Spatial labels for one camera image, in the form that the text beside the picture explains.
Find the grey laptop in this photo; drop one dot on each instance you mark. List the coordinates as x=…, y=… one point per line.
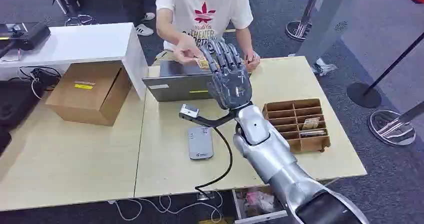
x=175, y=87

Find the person's right hand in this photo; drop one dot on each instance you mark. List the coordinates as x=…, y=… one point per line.
x=185, y=50

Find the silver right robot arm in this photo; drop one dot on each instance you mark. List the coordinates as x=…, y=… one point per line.
x=275, y=156

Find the small printed card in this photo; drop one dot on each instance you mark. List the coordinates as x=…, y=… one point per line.
x=202, y=64

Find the flat grey device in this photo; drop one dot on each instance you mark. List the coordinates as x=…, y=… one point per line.
x=10, y=55

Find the black bag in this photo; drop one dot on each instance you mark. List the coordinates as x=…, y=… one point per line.
x=16, y=103

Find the crumpled clear plastic bag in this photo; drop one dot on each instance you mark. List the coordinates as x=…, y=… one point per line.
x=324, y=67

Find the wooden card box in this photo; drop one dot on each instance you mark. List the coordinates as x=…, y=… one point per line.
x=308, y=144

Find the chrome stanchion with round base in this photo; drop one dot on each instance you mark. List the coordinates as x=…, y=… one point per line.
x=299, y=29
x=391, y=130

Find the grey card reader device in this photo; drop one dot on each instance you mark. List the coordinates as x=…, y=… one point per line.
x=200, y=143

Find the black desktop device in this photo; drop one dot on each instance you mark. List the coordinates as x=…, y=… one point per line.
x=33, y=35

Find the person's left hand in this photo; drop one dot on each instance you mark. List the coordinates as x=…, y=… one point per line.
x=253, y=62

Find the grey flat cards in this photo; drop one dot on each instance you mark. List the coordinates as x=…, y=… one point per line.
x=313, y=133

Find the white desk riser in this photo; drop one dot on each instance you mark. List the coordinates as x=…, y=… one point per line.
x=82, y=40

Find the brown cardboard box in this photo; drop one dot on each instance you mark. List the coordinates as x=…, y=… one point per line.
x=86, y=90

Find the black stanchion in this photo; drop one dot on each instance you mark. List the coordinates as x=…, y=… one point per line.
x=363, y=96

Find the white open drawer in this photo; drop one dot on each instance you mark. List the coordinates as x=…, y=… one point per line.
x=236, y=206

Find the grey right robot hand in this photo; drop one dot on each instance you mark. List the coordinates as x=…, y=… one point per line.
x=232, y=87

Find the card stack in box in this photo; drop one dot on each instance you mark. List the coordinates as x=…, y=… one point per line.
x=310, y=123

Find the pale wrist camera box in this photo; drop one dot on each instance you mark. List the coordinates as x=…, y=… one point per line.
x=189, y=111

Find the black camera bracket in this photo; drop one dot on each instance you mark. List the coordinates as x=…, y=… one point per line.
x=212, y=121

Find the grey upright panel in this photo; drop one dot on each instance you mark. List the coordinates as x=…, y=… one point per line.
x=331, y=17

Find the pink plastic bag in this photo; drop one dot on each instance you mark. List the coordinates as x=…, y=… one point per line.
x=260, y=201

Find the person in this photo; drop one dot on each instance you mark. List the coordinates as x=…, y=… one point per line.
x=202, y=4
x=134, y=1

